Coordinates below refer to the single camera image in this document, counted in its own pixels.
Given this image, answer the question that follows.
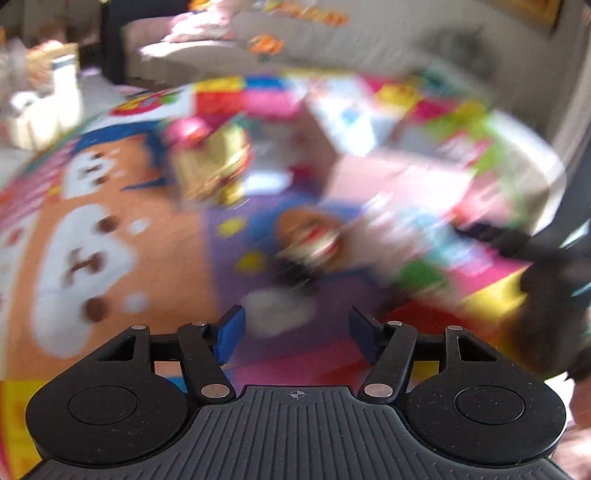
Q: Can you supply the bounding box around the white cup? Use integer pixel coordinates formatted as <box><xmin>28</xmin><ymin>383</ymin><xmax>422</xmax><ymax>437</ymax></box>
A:
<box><xmin>8</xmin><ymin>90</ymin><xmax>54</xmax><ymax>149</ymax></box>

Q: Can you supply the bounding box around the orange plush toy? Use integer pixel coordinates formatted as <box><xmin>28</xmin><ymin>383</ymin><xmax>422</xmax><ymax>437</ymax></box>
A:
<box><xmin>248</xmin><ymin>33</ymin><xmax>286</xmax><ymax>62</ymax></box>

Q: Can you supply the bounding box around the tall white bottle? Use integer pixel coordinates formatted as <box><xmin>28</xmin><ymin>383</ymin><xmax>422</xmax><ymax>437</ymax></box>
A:
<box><xmin>50</xmin><ymin>54</ymin><xmax>85</xmax><ymax>137</ymax></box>

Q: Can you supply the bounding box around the gold snack packet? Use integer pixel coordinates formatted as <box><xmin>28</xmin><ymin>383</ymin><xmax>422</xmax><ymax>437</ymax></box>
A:
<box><xmin>167</xmin><ymin>121</ymin><xmax>256</xmax><ymax>207</ymax></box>

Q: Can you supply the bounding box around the row of orange plush toys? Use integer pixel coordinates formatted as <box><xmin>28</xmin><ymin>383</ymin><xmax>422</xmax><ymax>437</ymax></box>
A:
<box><xmin>270</xmin><ymin>0</ymin><xmax>349</xmax><ymax>27</ymax></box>

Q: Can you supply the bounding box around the wooden storage box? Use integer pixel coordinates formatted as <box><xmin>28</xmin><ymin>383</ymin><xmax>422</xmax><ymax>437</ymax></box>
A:
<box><xmin>305</xmin><ymin>88</ymin><xmax>476</xmax><ymax>219</ymax></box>

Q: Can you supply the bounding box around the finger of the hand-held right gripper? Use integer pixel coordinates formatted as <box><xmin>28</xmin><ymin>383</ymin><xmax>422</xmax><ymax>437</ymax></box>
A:
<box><xmin>455</xmin><ymin>220</ymin><xmax>557</xmax><ymax>267</ymax></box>

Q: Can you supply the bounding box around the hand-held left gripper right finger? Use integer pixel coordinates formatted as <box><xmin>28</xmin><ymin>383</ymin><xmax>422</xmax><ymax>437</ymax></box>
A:
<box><xmin>349</xmin><ymin>306</ymin><xmax>502</xmax><ymax>406</ymax></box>

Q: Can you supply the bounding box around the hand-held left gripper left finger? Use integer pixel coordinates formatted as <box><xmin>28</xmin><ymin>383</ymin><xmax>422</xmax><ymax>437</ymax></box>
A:
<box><xmin>95</xmin><ymin>305</ymin><xmax>246</xmax><ymax>408</ymax></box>

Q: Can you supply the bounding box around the yellow framed wall picture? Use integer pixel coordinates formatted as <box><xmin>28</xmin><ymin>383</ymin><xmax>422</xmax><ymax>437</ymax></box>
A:
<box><xmin>519</xmin><ymin>0</ymin><xmax>566</xmax><ymax>34</ymax></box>

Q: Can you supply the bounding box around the pink blanket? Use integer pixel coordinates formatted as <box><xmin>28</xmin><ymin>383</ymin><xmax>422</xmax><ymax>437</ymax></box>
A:
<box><xmin>168</xmin><ymin>0</ymin><xmax>238</xmax><ymax>44</ymax></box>

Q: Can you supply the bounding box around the white soft toy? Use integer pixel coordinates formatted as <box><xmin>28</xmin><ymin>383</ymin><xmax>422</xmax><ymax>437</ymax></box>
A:
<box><xmin>242</xmin><ymin>285</ymin><xmax>319</xmax><ymax>337</ymax></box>

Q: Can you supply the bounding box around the colourful printed play mat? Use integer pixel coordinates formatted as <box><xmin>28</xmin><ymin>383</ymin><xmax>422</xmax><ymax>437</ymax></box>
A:
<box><xmin>0</xmin><ymin>74</ymin><xmax>570</xmax><ymax>480</ymax></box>

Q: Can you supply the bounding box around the grey sofa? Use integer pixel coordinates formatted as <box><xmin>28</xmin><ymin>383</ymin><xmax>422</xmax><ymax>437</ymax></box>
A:
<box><xmin>121</xmin><ymin>0</ymin><xmax>591</xmax><ymax>155</ymax></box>

